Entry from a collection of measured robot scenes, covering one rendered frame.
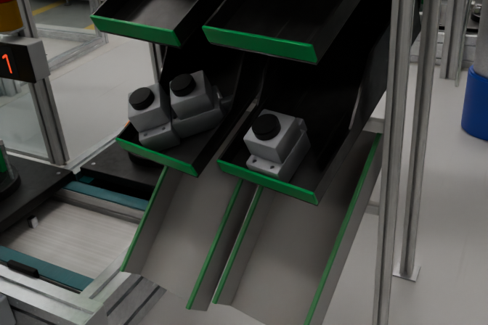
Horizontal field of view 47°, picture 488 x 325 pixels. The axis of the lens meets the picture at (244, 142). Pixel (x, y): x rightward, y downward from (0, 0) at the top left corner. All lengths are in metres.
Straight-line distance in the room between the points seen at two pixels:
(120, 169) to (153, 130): 0.45
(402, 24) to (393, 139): 0.14
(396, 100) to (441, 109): 0.92
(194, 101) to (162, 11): 0.11
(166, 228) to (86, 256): 0.24
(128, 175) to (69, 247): 0.18
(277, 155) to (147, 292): 0.44
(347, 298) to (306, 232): 0.25
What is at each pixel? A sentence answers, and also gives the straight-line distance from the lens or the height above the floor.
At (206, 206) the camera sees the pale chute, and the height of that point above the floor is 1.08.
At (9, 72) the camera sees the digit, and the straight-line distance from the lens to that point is 1.11.
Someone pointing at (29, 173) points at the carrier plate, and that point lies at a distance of 1.20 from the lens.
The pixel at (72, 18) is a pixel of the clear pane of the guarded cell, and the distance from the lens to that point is 2.32.
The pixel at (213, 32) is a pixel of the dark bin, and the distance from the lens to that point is 0.57.
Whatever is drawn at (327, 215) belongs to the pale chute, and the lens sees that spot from 0.73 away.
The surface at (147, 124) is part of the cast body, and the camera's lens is 0.69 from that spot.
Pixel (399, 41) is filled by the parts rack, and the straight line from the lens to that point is 0.63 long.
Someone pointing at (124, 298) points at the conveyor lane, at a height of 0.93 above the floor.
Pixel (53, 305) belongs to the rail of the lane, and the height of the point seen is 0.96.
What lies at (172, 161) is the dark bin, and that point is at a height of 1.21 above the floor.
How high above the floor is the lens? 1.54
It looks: 29 degrees down
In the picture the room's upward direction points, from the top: 5 degrees counter-clockwise
